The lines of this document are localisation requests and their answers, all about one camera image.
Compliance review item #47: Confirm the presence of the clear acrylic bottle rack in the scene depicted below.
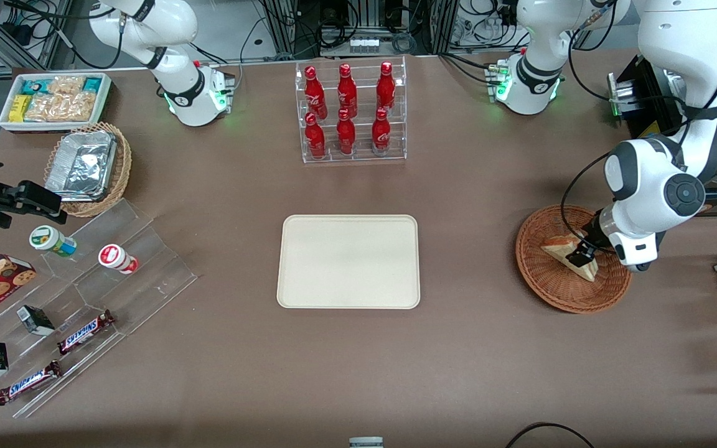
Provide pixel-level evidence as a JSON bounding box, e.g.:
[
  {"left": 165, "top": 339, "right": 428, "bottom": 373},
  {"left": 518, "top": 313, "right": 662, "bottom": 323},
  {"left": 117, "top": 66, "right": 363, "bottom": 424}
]
[{"left": 295, "top": 56, "right": 408, "bottom": 164}]

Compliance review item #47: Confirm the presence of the red lidded yogurt cup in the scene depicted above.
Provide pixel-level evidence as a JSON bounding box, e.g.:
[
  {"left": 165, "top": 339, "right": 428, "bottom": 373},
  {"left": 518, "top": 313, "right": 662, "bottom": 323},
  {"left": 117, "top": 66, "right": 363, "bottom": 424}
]
[{"left": 98, "top": 243, "right": 140, "bottom": 276}]

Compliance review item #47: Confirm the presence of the aluminium frame post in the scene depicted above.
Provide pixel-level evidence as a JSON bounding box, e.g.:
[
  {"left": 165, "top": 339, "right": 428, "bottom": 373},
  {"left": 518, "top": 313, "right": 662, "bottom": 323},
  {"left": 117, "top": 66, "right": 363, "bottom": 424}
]
[
  {"left": 427, "top": 0, "right": 460, "bottom": 57},
  {"left": 268, "top": 0, "right": 301, "bottom": 60}
]

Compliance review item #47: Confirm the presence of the red cola bottle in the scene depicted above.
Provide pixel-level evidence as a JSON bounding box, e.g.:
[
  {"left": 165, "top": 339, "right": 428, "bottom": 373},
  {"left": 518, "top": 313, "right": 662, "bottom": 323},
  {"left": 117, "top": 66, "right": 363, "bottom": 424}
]
[
  {"left": 376, "top": 61, "right": 396, "bottom": 114},
  {"left": 304, "top": 112, "right": 327, "bottom": 160},
  {"left": 337, "top": 63, "right": 359, "bottom": 119},
  {"left": 336, "top": 109, "right": 357, "bottom": 156},
  {"left": 372, "top": 107, "right": 392, "bottom": 156},
  {"left": 304, "top": 67, "right": 327, "bottom": 120}
]

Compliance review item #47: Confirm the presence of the clear acrylic stepped display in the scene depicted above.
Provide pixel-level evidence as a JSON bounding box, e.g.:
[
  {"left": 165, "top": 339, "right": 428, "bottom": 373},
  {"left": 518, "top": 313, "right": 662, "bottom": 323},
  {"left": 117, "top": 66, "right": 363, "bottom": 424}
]
[{"left": 0, "top": 198, "right": 199, "bottom": 419}]

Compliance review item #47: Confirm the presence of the brown snickers bar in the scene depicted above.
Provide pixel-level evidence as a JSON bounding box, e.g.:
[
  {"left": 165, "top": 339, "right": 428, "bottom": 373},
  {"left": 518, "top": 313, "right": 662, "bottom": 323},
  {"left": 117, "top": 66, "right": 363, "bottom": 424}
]
[
  {"left": 0, "top": 359, "right": 63, "bottom": 407},
  {"left": 57, "top": 309, "right": 116, "bottom": 356}
]

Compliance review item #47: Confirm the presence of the small clear cracker bag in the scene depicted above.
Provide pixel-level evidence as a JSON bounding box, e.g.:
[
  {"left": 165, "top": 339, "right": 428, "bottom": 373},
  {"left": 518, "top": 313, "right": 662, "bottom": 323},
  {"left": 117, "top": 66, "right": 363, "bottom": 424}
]
[{"left": 47, "top": 75, "right": 86, "bottom": 98}]

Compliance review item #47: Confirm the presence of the triangular sandwich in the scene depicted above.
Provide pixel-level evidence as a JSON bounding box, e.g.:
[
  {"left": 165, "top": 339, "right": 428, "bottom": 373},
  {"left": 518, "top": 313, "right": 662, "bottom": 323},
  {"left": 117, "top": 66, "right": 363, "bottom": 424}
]
[{"left": 540, "top": 233, "right": 599, "bottom": 283}]

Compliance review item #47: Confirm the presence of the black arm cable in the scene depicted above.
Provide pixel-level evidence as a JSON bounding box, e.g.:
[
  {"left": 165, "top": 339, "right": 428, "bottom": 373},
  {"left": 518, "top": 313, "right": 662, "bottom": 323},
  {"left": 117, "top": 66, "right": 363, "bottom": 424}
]
[{"left": 559, "top": 151, "right": 613, "bottom": 245}]

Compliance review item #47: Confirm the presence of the large clear cracker bag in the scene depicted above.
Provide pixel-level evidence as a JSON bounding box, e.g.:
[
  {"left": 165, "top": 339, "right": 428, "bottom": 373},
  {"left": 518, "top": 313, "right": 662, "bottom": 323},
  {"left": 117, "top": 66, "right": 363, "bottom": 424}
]
[{"left": 25, "top": 92, "right": 96, "bottom": 123}]

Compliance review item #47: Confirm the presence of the white rectangular snack bin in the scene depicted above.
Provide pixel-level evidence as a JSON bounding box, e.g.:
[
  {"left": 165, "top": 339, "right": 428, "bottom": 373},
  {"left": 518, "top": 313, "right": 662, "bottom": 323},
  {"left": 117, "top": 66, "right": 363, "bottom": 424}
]
[{"left": 0, "top": 72, "right": 113, "bottom": 135}]

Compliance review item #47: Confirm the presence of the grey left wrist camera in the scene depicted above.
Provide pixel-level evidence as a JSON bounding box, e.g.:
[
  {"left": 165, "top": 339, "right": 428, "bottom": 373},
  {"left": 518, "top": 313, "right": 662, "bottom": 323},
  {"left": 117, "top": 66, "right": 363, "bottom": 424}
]
[{"left": 611, "top": 231, "right": 658, "bottom": 273}]

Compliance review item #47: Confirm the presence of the black sealing machine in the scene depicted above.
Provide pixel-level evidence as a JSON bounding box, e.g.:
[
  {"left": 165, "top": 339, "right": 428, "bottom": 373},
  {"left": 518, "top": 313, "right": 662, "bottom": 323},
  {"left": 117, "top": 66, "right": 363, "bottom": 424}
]
[{"left": 607, "top": 55, "right": 717, "bottom": 217}]

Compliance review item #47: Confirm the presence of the green lidded yogurt cup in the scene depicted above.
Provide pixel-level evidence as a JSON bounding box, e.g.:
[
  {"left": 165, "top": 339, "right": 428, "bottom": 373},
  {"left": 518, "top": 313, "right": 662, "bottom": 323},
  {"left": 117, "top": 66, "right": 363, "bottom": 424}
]
[{"left": 29, "top": 225, "right": 78, "bottom": 259}]

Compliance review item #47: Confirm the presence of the cream rectangular tray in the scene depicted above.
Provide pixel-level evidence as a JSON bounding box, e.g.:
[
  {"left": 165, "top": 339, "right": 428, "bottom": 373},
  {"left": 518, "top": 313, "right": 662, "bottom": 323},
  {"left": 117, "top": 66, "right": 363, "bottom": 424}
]
[{"left": 276, "top": 215, "right": 421, "bottom": 310}]

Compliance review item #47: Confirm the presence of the silver foil tray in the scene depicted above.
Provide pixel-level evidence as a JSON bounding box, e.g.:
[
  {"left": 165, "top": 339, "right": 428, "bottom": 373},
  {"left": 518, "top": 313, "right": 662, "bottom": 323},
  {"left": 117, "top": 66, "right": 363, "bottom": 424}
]
[{"left": 45, "top": 130, "right": 118, "bottom": 202}]

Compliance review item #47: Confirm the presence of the black looped cable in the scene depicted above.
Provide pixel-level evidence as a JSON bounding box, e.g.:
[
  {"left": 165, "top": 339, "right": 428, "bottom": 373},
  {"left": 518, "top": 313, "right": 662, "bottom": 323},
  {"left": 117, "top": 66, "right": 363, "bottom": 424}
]
[{"left": 506, "top": 422, "right": 596, "bottom": 448}]

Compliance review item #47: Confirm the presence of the light tan wicker basket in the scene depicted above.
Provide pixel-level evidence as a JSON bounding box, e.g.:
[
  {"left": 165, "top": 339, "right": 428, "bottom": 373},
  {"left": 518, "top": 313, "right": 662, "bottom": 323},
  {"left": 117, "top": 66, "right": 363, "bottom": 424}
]
[{"left": 44, "top": 121, "right": 133, "bottom": 218}]

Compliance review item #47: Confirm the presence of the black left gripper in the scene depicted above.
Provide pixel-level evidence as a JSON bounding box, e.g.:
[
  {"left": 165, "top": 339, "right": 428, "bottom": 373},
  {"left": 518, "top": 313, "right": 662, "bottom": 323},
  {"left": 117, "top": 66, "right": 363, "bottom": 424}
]
[{"left": 566, "top": 208, "right": 616, "bottom": 269}]

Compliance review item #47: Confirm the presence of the brown round wicker basket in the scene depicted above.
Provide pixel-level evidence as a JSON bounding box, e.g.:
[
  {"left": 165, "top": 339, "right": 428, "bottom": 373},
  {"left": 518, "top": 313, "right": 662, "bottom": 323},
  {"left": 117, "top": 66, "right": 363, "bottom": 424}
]
[{"left": 515, "top": 205, "right": 633, "bottom": 314}]

